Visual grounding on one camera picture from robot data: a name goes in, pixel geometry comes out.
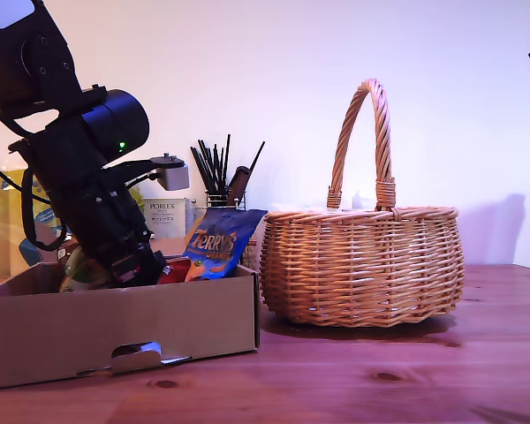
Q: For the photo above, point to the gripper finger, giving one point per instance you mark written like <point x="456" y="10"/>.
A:
<point x="146" y="269"/>

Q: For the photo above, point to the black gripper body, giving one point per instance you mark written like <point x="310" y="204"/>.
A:
<point x="101" y="221"/>

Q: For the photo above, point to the red chocolate egg bag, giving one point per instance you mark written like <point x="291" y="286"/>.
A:
<point x="176" y="271"/>

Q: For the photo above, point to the green white Galaxy egg bag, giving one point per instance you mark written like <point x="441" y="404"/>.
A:
<point x="81" y="276"/>

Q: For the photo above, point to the blue Terry's orange egg bag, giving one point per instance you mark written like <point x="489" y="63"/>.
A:
<point x="216" y="247"/>

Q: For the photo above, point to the white Porlex box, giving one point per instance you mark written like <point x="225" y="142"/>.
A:
<point x="165" y="216"/>

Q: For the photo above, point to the brown cardboard box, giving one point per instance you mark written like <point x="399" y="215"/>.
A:
<point x="123" y="327"/>

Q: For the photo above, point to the yellow blue plastic package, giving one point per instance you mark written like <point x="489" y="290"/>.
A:
<point x="0" y="221"/>

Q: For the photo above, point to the white can with red band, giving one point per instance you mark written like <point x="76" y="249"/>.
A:
<point x="252" y="252"/>

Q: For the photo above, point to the black chopstick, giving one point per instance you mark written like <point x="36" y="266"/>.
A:
<point x="256" y="157"/>
<point x="206" y="165"/>
<point x="199" y="170"/>
<point x="226" y="163"/>

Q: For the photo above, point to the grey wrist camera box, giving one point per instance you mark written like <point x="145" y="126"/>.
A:
<point x="176" y="176"/>

